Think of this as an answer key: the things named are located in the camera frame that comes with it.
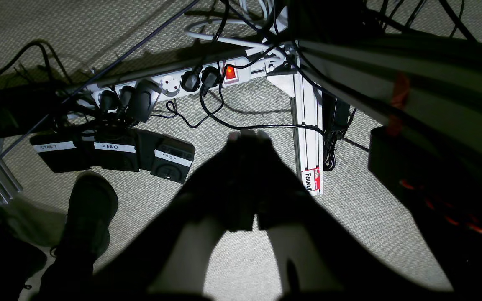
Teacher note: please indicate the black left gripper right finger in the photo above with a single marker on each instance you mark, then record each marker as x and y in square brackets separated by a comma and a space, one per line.
[314, 253]

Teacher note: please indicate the black start foot pedal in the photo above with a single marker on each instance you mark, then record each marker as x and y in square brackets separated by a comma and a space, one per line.
[61, 153]

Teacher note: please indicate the black shoe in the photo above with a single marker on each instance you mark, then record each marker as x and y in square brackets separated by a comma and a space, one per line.
[92, 206]

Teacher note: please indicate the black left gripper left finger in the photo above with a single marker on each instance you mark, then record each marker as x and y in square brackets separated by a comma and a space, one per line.
[171, 255]

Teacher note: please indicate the aluminium table leg profile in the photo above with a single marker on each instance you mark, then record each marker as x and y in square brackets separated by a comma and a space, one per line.
[307, 117]

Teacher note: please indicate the black zero foot pedal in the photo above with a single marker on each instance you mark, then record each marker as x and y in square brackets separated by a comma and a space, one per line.
[116, 151]

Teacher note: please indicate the black power adapter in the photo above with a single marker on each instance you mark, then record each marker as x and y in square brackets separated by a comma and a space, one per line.
[335, 115]

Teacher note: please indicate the white power strip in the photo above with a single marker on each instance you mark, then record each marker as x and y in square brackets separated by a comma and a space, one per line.
[169, 79]

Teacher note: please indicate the black stop foot pedal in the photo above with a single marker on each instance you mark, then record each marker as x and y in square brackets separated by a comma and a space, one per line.
[172, 160]

